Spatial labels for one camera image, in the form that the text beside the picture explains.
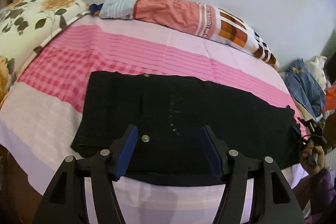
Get salmon plaid bolster pillow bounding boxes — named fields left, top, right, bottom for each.
left=89, top=0, right=280, bottom=69

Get black pants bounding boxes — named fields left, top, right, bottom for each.
left=71, top=71, right=301, bottom=186

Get pink checkered bed sheet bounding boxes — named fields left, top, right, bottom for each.
left=1, top=16, right=294, bottom=223

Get blue plaid cloth pile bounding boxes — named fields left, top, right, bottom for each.
left=284, top=59, right=326, bottom=120

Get white floral cloth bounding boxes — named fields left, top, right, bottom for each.
left=305, top=55, right=327, bottom=91

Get floral cream pillow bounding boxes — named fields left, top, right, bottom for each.
left=1, top=0, right=89, bottom=102

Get orange plastic bag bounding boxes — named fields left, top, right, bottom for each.
left=324, top=85, right=336, bottom=112

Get person's right hand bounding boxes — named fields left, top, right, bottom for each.
left=299, top=142, right=325, bottom=177

